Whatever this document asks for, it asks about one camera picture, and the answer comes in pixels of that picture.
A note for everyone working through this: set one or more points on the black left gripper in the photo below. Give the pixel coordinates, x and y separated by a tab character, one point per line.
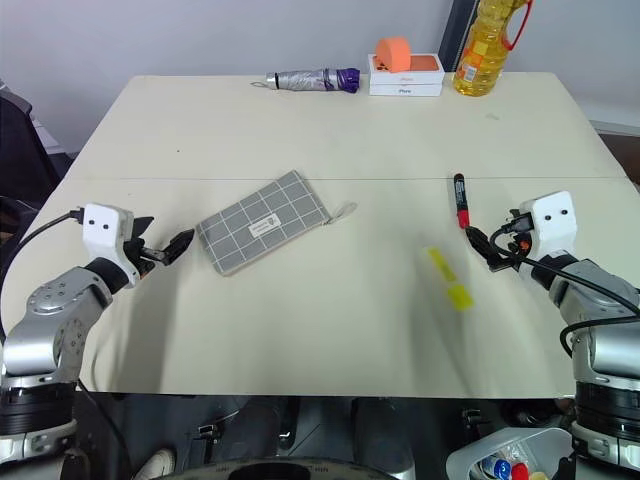
141	254

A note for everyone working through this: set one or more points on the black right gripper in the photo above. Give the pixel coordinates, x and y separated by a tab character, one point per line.
517	234

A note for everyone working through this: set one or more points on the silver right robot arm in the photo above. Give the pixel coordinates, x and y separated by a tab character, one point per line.
595	320

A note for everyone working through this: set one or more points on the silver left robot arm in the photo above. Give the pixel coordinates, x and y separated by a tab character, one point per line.
55	320

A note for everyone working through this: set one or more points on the grey checked pencil pouch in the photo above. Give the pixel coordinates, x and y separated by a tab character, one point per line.
265	224

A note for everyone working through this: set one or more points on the yellow highlighter pen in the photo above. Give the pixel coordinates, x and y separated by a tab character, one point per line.
449	277

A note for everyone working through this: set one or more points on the red black marker pen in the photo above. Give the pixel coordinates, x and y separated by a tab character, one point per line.
461	200

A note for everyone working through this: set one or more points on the black office chair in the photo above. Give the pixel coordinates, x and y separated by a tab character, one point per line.
22	145

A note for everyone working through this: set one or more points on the white phone box orange picture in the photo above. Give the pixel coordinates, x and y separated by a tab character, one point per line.
415	70

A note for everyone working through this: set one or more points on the white plastic bin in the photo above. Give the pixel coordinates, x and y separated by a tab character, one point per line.
505	452

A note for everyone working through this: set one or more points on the yellow cooking oil bottle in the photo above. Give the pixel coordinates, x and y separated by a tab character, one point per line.
484	50

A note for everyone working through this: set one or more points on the folded silver purple umbrella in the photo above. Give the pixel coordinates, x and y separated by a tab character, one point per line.
315	79

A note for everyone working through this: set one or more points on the white shoe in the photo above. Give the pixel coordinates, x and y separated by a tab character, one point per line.
156	464

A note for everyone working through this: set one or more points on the black round base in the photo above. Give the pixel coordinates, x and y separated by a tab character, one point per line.
270	470

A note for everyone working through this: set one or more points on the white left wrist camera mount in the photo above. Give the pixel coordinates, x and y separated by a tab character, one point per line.
106	229

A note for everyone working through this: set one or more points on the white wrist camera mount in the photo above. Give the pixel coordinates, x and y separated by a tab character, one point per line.
551	220
106	229

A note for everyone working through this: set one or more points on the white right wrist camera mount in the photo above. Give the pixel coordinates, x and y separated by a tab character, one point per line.
551	220

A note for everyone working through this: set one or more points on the dark metal post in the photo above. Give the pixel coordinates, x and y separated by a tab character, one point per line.
452	35

